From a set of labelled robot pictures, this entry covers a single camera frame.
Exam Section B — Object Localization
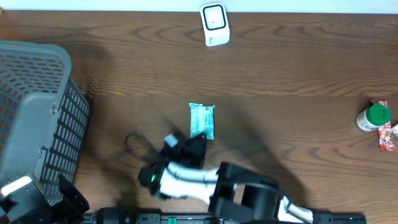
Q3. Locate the teal wet wipes pack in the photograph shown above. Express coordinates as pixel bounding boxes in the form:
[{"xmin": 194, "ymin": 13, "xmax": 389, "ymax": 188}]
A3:
[{"xmin": 189, "ymin": 103, "xmax": 215, "ymax": 140}]

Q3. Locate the white barcode scanner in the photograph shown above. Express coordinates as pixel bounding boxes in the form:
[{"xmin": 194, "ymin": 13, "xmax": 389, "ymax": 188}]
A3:
[{"xmin": 200, "ymin": 2, "xmax": 230, "ymax": 47}]

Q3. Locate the red snack bar wrapper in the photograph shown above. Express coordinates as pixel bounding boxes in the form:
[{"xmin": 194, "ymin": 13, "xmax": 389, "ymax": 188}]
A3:
[{"xmin": 371, "ymin": 100, "xmax": 397, "ymax": 152}]

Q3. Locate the green lid jar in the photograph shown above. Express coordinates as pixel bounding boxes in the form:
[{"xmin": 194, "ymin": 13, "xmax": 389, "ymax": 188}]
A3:
[{"xmin": 356, "ymin": 103, "xmax": 392, "ymax": 131}]

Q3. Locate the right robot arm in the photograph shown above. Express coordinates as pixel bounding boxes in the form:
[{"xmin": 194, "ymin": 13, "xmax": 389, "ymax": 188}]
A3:
[{"xmin": 138, "ymin": 134, "xmax": 315, "ymax": 223}]

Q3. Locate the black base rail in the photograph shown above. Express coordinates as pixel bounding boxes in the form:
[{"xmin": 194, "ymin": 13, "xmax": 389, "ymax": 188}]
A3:
[{"xmin": 82, "ymin": 213, "xmax": 368, "ymax": 224}]

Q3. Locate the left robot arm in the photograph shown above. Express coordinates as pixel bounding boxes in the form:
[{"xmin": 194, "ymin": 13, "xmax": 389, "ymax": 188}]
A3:
[{"xmin": 1, "ymin": 174, "xmax": 136, "ymax": 224}]

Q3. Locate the grey plastic basket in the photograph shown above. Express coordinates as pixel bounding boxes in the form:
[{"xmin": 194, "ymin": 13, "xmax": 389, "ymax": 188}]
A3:
[{"xmin": 1, "ymin": 40, "xmax": 90, "ymax": 205}]

